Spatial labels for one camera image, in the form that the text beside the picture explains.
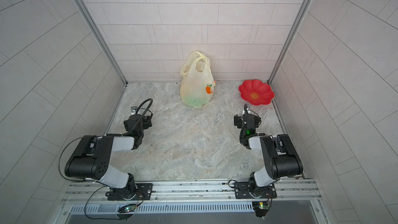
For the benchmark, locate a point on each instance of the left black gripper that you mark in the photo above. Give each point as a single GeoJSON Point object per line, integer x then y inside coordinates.
{"type": "Point", "coordinates": [146, 124]}

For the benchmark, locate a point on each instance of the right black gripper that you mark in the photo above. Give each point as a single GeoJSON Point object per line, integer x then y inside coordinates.
{"type": "Point", "coordinates": [239, 120]}

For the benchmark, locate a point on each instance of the translucent yellowish plastic bag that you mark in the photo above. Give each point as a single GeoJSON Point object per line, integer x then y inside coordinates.
{"type": "Point", "coordinates": [197, 85]}

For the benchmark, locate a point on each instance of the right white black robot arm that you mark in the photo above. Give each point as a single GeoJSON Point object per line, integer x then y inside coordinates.
{"type": "Point", "coordinates": [280, 158]}

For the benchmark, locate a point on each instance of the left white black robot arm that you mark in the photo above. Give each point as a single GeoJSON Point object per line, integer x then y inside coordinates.
{"type": "Point", "coordinates": [91, 160]}

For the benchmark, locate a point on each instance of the red flower-shaped plate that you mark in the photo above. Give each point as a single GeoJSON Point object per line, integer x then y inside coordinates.
{"type": "Point", "coordinates": [256, 92]}

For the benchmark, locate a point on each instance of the left small circuit board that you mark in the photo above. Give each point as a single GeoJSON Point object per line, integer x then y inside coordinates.
{"type": "Point", "coordinates": [130, 208]}

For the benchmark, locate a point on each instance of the small circuit board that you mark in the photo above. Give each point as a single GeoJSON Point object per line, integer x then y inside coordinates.
{"type": "Point", "coordinates": [261, 209]}
{"type": "Point", "coordinates": [130, 208]}

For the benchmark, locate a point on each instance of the right small circuit board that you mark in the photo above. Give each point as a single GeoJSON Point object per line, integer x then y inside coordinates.
{"type": "Point", "coordinates": [261, 209]}

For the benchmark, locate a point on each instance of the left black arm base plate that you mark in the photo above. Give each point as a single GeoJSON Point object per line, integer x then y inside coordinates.
{"type": "Point", "coordinates": [139, 192]}

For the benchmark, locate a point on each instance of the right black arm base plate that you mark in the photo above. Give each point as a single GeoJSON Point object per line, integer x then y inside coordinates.
{"type": "Point", "coordinates": [249, 190]}

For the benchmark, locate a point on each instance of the aluminium mounting rail frame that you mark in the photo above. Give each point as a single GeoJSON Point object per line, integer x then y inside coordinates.
{"type": "Point", "coordinates": [186, 196]}

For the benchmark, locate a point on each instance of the left aluminium corner post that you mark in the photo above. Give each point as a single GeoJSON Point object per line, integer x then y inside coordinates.
{"type": "Point", "coordinates": [99, 37]}

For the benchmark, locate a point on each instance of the aluminium corner post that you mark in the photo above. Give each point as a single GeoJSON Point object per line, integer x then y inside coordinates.
{"type": "Point", "coordinates": [295, 27]}
{"type": "Point", "coordinates": [99, 37]}

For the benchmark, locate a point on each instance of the right aluminium corner post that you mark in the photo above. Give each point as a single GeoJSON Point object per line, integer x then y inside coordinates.
{"type": "Point", "coordinates": [295, 27]}

